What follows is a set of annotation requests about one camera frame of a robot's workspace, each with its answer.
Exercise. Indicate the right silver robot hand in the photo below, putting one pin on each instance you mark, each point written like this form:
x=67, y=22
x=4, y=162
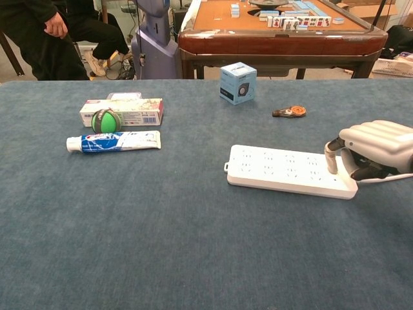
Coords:
x=380, y=142

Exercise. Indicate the white power strip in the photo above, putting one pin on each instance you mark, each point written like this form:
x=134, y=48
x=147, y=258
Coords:
x=280, y=171

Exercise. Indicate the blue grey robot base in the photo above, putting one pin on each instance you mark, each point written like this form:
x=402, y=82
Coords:
x=155, y=42

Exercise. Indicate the white plastic basket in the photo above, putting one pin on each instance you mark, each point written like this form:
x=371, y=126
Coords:
x=393, y=67

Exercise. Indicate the orange black correction tape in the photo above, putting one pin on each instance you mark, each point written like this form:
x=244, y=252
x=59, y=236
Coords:
x=292, y=111

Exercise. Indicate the black bag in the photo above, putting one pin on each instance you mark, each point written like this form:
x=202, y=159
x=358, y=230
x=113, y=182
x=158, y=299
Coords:
x=400, y=40

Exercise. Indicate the blue backed mahjong tile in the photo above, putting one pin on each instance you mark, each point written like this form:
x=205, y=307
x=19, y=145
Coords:
x=303, y=27
x=338, y=21

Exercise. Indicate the face-up white mahjong tile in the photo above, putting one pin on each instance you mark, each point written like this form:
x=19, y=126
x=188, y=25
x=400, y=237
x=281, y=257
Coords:
x=326, y=21
x=277, y=22

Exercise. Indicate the brown mahjong table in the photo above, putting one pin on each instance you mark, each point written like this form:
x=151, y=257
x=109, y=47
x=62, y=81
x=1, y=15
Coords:
x=277, y=45

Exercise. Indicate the upright white mahjong tile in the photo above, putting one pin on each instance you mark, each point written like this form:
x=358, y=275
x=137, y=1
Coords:
x=290, y=24

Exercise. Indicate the light blue cube box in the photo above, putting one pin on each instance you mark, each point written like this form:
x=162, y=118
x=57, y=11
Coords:
x=237, y=84

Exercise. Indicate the stacked blue mahjong tiles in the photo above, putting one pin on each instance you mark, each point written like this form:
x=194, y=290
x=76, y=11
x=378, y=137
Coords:
x=235, y=10

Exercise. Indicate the blue table cloth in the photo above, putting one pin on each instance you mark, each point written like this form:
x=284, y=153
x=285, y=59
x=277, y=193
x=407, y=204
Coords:
x=180, y=232

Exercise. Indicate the white toothpaste carton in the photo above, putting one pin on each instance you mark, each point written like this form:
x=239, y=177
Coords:
x=138, y=111

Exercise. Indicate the blue white toothpaste tube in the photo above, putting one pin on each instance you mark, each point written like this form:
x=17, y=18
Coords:
x=113, y=142

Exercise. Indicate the green black ball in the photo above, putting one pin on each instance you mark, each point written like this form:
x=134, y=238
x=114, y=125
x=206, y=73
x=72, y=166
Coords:
x=104, y=121

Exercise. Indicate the seated person in black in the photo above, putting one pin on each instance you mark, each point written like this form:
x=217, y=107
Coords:
x=100, y=35

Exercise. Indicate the person in black clothes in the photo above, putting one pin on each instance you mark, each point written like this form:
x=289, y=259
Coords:
x=32, y=38

